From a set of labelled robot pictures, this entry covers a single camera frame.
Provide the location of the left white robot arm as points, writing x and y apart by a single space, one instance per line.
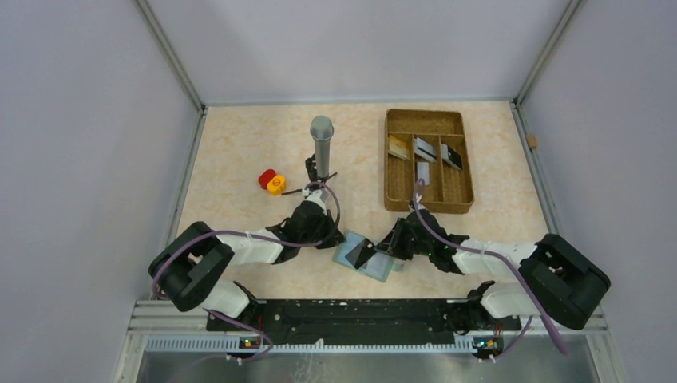
189 271

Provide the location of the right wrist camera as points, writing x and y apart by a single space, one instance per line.
415 204

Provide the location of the grey microphone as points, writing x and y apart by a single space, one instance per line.
322 130

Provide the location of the black credit card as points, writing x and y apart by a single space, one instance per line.
359 256

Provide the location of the gold card in tray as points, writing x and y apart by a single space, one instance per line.
398 148

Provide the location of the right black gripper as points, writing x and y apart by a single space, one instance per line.
391 244

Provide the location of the small wooden block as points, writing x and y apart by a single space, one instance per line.
531 141

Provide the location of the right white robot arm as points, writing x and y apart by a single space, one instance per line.
549 276

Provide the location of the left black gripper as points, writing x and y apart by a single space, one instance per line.
334 235

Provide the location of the green card holder wallet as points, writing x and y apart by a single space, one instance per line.
378 267

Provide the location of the brown woven cutlery tray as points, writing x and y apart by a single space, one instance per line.
450 191

